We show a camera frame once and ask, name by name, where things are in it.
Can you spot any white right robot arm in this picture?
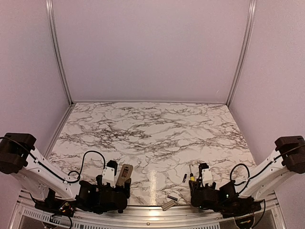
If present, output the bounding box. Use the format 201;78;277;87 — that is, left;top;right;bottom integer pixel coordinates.
189;136;305;218

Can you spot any aluminium front table rail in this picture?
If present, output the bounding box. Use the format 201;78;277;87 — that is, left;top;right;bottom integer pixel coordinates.
9;190;286;229

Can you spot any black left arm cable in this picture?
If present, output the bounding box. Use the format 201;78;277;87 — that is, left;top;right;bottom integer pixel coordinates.
0;135;107;184

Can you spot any yellow handled screwdriver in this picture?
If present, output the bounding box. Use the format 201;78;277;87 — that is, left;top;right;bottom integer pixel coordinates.
189;165;195;182

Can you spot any aluminium corner post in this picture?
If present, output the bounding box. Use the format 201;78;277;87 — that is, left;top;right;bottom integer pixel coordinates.
46;0;73;106
226;0;257;108

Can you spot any right aluminium corner post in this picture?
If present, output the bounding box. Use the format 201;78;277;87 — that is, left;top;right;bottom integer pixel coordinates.
226;0;257;108

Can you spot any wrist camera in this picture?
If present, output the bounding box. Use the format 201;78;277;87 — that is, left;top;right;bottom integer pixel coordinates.
199;163;214;187
102;160;118;188

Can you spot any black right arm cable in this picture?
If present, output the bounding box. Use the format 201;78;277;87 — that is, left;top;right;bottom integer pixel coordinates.
197;145;305;208

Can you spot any grey battery compartment cover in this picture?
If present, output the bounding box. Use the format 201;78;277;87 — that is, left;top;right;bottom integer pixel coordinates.
161;200;176;211

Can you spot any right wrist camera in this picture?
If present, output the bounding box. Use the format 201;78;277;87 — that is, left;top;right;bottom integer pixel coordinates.
199;163;214;187

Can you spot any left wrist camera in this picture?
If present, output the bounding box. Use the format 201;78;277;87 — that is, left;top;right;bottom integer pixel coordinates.
102;160;118;188

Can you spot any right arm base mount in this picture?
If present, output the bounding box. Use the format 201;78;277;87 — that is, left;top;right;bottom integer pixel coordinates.
220;197;263;219

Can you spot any left aluminium corner post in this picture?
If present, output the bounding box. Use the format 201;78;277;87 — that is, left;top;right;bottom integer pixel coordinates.
46;0;73;106

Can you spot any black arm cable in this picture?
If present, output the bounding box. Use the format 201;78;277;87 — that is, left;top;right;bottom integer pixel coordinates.
197;145;305;208
0;135;107;184

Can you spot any white remote control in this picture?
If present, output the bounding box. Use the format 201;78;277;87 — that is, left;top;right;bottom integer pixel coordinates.
116;164;133;187

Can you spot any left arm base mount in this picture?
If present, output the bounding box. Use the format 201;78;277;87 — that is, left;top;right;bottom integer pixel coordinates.
30;189;76;217

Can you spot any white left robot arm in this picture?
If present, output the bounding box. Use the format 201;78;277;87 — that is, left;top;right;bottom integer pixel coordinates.
0;133;132;217

